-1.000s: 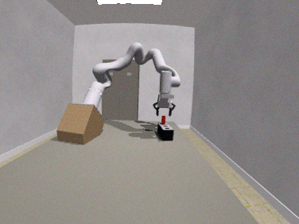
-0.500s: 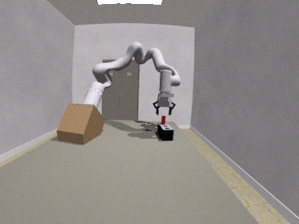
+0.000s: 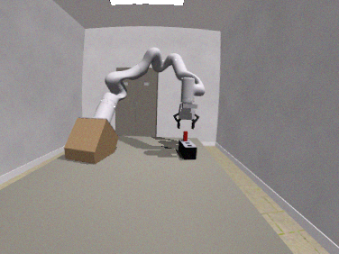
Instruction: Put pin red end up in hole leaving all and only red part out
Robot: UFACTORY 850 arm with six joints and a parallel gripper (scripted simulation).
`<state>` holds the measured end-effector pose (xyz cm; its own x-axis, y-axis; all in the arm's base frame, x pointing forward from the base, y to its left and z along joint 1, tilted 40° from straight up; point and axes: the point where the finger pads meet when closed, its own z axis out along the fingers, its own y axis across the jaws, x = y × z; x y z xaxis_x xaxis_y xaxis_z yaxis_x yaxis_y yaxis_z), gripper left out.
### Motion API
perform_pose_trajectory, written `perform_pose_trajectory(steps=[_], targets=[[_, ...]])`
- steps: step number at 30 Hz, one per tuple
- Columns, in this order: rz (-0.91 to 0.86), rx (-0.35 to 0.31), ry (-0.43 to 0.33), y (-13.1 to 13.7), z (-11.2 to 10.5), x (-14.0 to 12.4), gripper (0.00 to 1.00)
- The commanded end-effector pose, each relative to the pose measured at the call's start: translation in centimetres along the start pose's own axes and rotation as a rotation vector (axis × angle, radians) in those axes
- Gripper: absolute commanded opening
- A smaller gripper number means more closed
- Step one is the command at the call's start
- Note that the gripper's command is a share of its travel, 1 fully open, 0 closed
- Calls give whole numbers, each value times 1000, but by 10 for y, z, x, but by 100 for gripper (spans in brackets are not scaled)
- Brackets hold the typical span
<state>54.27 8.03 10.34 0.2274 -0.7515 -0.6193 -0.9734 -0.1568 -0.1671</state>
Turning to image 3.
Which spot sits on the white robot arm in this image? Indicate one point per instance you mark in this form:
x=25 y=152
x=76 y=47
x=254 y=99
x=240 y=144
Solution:
x=113 y=81

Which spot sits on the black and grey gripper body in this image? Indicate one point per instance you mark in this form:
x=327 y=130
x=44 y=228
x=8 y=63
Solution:
x=186 y=113

